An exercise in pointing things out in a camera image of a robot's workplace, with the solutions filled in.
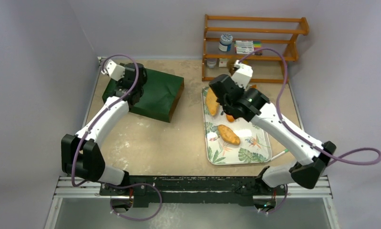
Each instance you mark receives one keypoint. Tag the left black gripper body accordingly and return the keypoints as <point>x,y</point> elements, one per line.
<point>140,88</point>

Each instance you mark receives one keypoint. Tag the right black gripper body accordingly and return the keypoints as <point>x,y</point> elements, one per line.
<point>233,91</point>

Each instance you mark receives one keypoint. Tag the fake baguette bread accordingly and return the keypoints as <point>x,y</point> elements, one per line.
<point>230,118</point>

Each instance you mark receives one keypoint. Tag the yellow fake bread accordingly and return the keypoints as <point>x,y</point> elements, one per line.
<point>212,104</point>

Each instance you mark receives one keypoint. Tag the small oval bread roll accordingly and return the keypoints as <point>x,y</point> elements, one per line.
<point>228,135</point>

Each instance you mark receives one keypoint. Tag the green paper bag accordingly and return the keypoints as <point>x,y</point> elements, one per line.
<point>162,92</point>

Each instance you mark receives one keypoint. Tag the leaf pattern serving tray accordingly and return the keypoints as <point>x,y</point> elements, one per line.
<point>254,142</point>

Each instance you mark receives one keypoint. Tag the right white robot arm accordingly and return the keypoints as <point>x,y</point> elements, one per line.
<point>256,108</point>

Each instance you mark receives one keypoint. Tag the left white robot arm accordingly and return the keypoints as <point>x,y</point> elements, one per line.
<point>81,152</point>

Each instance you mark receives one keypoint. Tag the white small box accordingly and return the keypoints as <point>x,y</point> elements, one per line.
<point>223,62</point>

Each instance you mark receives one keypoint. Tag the small grey jar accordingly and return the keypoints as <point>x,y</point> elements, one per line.
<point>211,63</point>

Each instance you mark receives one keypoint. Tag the coloured marker set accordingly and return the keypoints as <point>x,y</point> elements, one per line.
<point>246,47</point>

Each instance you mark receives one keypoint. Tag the white jar blue lid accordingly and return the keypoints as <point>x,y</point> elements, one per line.
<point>225,42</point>

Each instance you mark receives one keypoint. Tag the green white marker pen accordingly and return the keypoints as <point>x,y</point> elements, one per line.
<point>279,154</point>

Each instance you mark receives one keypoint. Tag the orange wooden shelf rack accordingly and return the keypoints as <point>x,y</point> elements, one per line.
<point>277,35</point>

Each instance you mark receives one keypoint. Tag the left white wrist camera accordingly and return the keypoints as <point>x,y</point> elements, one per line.
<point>113,70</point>

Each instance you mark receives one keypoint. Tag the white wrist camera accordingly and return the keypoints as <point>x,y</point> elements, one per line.
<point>242,74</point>
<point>113,70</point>

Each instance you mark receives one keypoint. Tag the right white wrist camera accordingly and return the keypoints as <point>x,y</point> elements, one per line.
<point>242,74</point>

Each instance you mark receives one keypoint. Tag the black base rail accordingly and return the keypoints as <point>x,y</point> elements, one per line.
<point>243,191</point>

